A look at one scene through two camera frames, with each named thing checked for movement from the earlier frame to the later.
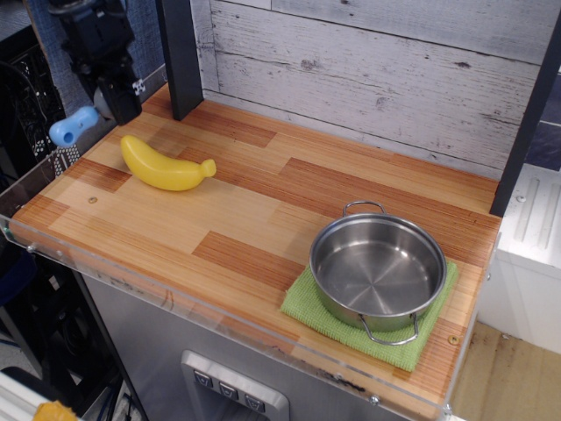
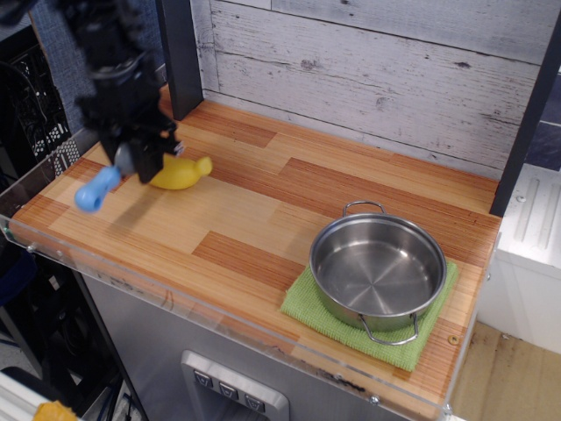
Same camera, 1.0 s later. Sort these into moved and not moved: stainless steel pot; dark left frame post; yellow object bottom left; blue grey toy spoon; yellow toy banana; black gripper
Moved: black gripper; blue grey toy spoon
Not moved: yellow object bottom left; yellow toy banana; stainless steel pot; dark left frame post
